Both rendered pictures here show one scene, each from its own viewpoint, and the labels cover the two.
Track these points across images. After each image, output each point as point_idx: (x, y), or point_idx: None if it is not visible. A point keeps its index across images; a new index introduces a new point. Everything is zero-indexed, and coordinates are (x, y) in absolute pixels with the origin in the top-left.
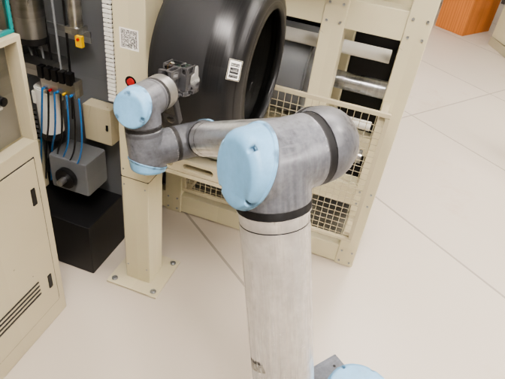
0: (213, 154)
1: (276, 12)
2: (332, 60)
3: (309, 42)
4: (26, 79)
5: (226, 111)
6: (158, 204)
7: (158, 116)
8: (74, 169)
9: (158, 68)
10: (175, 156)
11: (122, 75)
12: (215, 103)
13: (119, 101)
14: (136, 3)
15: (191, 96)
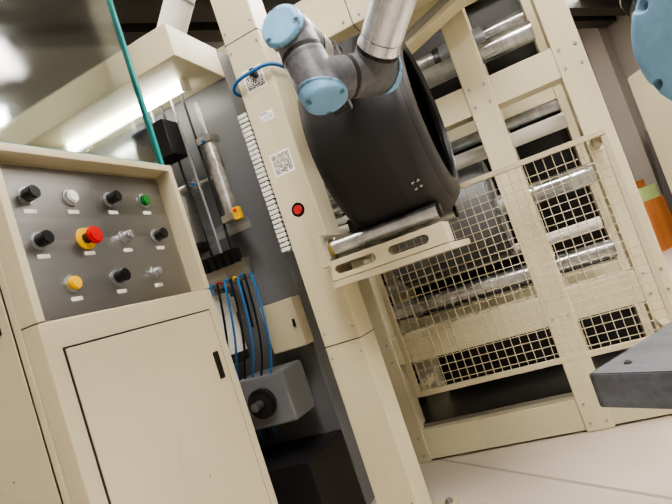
0: (388, 11)
1: (415, 77)
2: (505, 141)
3: (473, 157)
4: (185, 213)
5: (402, 113)
6: (387, 382)
7: (315, 32)
8: (269, 385)
9: (313, 116)
10: (351, 69)
11: (287, 208)
12: (385, 106)
13: (267, 22)
14: (278, 121)
15: (357, 117)
